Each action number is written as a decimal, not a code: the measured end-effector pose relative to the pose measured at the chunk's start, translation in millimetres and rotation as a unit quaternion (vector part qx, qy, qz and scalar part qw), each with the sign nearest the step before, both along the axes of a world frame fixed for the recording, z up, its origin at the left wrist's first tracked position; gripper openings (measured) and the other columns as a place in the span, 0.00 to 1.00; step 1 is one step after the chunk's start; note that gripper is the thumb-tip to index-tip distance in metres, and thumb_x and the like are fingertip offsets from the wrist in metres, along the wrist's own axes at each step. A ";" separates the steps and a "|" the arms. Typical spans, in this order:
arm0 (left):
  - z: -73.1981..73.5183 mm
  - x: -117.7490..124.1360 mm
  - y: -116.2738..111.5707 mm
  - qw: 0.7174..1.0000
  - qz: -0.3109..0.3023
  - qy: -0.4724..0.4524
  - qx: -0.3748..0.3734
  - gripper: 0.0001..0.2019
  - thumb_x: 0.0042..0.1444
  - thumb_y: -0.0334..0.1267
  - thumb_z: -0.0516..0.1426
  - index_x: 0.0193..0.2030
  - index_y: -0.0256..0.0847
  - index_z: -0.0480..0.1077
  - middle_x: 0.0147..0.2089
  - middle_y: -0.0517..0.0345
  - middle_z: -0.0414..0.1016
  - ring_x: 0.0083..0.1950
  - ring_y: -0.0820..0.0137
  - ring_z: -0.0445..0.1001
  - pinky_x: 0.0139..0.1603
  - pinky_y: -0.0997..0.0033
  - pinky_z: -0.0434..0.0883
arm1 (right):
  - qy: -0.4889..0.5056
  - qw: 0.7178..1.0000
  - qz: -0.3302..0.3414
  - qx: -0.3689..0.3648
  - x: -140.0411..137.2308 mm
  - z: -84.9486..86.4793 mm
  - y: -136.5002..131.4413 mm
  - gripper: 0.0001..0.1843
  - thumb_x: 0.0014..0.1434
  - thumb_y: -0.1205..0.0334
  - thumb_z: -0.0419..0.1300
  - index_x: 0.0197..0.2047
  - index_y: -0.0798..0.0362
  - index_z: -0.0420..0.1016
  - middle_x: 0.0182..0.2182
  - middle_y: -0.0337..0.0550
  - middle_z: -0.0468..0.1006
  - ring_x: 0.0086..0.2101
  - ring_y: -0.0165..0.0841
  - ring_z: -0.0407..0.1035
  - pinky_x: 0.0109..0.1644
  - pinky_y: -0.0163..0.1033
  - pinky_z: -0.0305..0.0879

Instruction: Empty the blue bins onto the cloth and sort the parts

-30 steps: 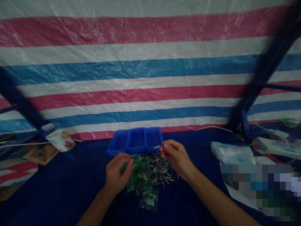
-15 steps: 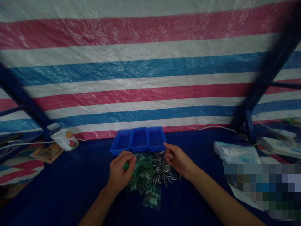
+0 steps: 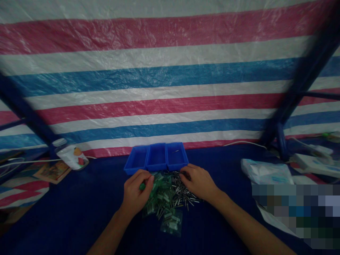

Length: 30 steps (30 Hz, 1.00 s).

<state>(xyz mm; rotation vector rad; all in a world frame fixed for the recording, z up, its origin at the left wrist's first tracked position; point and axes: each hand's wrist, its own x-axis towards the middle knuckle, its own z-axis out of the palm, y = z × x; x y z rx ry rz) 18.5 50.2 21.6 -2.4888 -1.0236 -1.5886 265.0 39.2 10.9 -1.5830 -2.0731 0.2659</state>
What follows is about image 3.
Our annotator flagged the clear bottle with white lid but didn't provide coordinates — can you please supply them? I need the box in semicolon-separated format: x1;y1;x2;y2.
52;138;90;171

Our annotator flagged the striped red white blue tarp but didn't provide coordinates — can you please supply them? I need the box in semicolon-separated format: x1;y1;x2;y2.
0;0;340;209

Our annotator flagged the pile of metal bits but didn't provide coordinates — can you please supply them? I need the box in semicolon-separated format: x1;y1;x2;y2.
155;170;204;220

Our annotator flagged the blue plastic bin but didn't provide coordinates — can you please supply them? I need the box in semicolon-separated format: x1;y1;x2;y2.
124;146;150;176
165;142;189;171
146;143;168;172

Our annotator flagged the person's right hand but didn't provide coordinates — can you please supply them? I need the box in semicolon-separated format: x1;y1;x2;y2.
180;164;222;203

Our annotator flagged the dark blue table cloth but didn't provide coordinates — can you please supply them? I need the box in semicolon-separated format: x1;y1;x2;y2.
0;143;340;255

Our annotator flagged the person's left hand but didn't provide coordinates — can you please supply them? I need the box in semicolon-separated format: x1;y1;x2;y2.
123;169;155;214

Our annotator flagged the orange printed booklet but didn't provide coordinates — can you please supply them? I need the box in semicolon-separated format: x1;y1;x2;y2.
33;160;72;185

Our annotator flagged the blue metal frame post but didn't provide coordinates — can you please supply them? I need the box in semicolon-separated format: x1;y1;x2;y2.
0;72;58;160
260;16;340;163

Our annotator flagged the white paper sheet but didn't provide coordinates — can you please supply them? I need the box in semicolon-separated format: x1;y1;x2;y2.
254;198;305;238

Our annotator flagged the white power strip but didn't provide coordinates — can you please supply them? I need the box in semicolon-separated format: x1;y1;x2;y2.
290;153;340;176

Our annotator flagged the white cable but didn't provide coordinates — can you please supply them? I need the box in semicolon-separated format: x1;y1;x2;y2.
222;141;267;150
0;156;97;176

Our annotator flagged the white plastic bag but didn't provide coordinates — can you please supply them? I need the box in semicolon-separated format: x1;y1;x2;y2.
240;158;295;185

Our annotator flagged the pile of green plastic packets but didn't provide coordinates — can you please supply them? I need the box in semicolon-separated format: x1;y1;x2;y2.
141;171;184;237

